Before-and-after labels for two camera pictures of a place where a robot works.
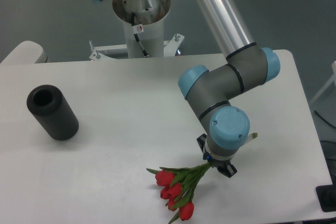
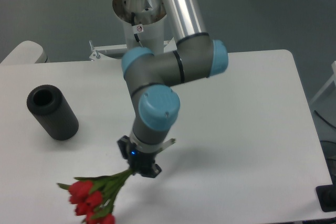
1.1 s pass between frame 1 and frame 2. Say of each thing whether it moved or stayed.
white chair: stayed
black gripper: moved
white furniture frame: stayed
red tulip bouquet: moved
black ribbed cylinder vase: stayed
